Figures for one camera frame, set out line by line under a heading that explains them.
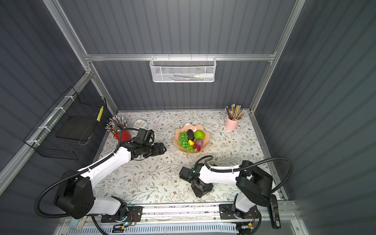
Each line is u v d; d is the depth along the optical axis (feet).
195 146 3.01
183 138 3.15
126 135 3.36
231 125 3.41
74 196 1.37
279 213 2.31
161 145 2.65
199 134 3.15
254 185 1.44
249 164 1.52
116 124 3.16
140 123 3.56
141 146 2.19
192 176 1.99
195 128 3.44
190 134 3.24
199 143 3.06
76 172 1.48
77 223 2.23
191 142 3.13
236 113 3.41
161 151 2.53
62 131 2.35
